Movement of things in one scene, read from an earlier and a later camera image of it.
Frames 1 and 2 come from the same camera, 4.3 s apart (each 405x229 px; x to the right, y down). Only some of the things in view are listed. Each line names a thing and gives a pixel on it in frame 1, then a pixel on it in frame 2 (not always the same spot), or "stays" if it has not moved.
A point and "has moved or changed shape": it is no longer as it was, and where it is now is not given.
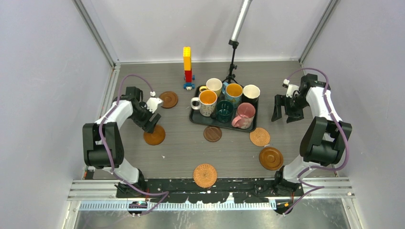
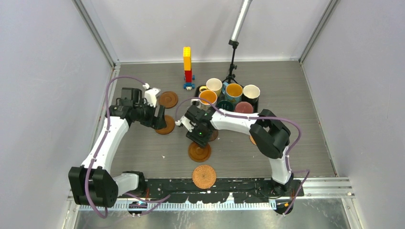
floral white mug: (207, 99) stays
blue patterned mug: (233, 92) stays
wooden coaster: (271, 158) has moved or changed shape
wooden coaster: (170, 99) stays
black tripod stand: (231, 76) stays
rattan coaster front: (205, 175) stays
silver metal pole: (245, 6) stays
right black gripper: (280, 100) → (201, 140)
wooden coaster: (156, 138) → (170, 126)
